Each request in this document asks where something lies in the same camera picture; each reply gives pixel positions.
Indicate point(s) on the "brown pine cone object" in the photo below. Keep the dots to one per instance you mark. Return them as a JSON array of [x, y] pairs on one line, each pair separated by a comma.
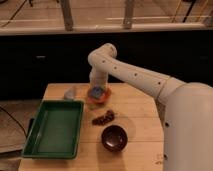
[[104, 119]]

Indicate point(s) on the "grey small object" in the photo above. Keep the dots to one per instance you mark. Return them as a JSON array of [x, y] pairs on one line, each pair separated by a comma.
[[70, 94]]

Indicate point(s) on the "green plastic tray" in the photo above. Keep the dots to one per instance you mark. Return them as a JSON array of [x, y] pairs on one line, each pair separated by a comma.
[[55, 131]]

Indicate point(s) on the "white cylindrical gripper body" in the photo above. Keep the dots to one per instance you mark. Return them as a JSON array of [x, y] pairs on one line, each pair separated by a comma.
[[98, 79]]

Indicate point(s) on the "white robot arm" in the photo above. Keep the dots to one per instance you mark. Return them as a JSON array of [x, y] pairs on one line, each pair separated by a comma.
[[188, 122]]

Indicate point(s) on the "orange bowl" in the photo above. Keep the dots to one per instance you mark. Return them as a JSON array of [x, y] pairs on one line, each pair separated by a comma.
[[104, 97]]

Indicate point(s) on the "dark brown bowl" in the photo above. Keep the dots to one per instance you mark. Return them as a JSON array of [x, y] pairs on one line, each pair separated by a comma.
[[114, 138]]

